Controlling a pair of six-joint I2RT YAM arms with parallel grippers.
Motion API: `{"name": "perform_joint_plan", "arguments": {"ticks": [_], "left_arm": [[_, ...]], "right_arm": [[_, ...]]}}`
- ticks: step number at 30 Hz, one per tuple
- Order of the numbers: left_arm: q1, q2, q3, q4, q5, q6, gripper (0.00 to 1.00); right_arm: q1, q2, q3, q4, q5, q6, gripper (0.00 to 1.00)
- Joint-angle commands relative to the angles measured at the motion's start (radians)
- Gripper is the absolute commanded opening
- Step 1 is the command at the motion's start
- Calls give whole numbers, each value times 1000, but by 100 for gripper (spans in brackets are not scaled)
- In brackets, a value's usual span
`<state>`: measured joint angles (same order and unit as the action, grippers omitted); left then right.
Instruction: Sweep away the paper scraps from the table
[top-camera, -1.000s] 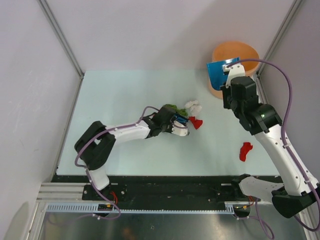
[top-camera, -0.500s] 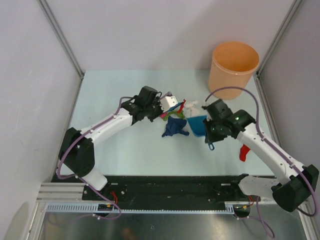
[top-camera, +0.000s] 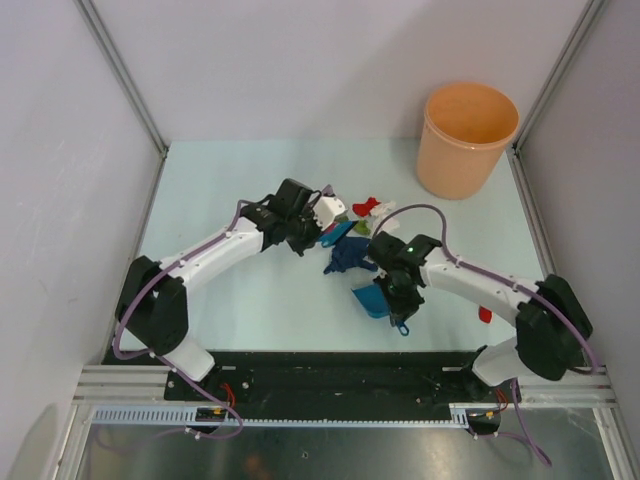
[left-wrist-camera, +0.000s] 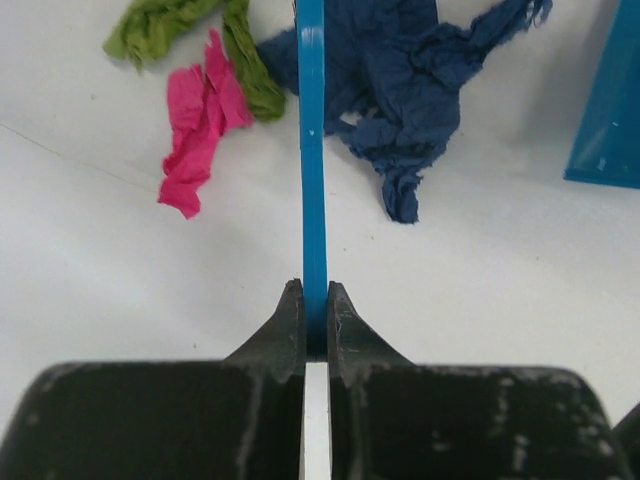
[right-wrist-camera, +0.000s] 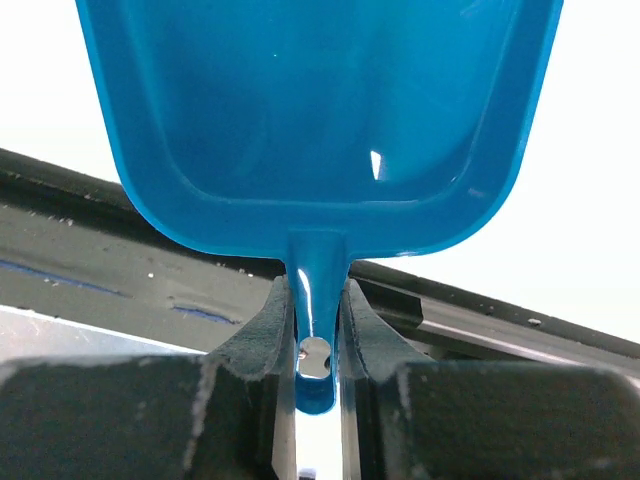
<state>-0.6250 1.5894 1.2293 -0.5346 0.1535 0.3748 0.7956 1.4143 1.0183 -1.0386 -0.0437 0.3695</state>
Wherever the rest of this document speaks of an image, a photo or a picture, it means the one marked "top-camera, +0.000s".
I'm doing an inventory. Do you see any blue plastic dustpan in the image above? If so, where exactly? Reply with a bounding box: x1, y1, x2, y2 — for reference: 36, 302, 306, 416
351, 283, 410, 337

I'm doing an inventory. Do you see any blue hand brush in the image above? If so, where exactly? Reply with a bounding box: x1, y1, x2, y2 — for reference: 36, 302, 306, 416
318, 220, 357, 248

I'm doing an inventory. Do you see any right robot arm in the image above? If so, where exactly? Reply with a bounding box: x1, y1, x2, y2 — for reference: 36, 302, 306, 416
367, 232, 593, 401

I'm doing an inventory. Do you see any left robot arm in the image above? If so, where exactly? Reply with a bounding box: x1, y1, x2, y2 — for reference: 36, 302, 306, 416
112, 178, 345, 400

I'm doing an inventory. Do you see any red paper scrap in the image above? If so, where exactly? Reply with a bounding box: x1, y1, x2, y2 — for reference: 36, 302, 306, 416
351, 197, 381, 218
478, 306, 493, 324

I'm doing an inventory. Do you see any orange plastic bucket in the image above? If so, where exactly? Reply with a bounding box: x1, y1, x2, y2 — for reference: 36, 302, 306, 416
416, 81, 520, 200

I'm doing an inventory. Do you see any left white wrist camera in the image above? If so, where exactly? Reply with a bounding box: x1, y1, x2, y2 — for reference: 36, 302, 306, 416
312, 195, 346, 232

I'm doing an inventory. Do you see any grey cable duct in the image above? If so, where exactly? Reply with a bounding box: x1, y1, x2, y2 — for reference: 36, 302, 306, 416
84, 402, 471, 431

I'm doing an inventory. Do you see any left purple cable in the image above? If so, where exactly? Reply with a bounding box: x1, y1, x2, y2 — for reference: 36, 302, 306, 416
94, 183, 336, 451

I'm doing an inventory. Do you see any purple cable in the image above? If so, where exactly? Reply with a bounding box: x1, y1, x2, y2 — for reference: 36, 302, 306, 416
369, 202, 606, 466
94, 183, 336, 451

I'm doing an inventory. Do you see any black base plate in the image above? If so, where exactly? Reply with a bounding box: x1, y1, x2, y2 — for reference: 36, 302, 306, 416
164, 351, 498, 423

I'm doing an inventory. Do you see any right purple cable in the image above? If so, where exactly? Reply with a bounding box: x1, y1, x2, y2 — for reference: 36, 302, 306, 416
369, 202, 606, 466

